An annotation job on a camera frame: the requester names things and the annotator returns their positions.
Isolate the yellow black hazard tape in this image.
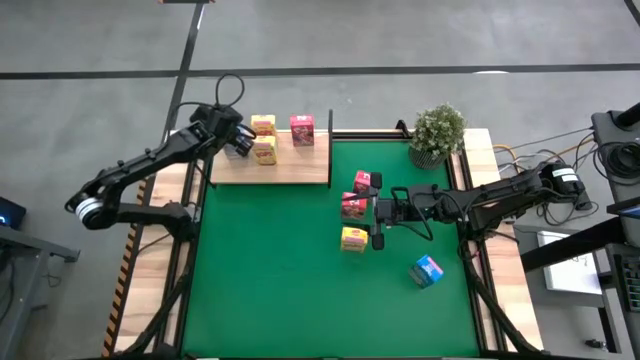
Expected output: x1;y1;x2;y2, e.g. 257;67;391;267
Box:
102;177;151;357

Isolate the black equipment stand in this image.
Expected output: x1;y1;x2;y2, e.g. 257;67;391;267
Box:
591;102;640;201

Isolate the white board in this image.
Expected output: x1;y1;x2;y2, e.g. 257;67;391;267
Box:
537;230;604;296

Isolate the potted plant ribbed grey pot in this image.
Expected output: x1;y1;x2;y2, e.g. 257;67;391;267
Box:
408;102;469;171

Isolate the black monitor blue light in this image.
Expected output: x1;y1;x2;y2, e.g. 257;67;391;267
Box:
0;196;27;231

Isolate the black coiled cable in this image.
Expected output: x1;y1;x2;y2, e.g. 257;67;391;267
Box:
593;141;640;182

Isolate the black diagonal beam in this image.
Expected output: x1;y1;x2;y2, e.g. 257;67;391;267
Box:
519;217;626;274

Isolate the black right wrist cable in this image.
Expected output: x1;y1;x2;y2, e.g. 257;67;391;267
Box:
389;184;469;242

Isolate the black laptop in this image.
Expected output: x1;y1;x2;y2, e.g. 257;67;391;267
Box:
606;195;640;221

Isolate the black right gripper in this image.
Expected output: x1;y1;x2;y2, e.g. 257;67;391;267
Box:
341;171;409;252

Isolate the grey floor cable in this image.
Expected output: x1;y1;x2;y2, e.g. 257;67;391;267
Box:
492;127;596;154

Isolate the black keyboard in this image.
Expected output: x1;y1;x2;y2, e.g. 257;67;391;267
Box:
613;252;640;314

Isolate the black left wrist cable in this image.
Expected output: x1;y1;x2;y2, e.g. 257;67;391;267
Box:
174;73;246;131

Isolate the yellow Corn Pops cereal box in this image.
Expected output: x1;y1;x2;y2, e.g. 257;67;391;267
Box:
252;134;279;167
250;114;278;137
340;226;370;254

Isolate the black aluminium table frame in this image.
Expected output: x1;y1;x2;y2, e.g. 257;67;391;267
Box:
112;119;546;360

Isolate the blue Rice Krispies cereal box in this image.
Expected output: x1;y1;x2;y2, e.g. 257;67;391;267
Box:
408;253;445;290

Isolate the grey metal desk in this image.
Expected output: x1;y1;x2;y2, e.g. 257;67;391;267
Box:
0;224;81;360

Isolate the red Froot Loops cereal box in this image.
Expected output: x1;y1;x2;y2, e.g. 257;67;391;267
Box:
352;169;374;195
340;191;370;222
289;113;316;148

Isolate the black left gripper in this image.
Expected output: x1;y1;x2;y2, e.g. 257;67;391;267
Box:
188;102;257;157

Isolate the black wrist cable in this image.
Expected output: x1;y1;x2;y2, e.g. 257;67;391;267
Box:
174;73;246;131
389;184;469;242

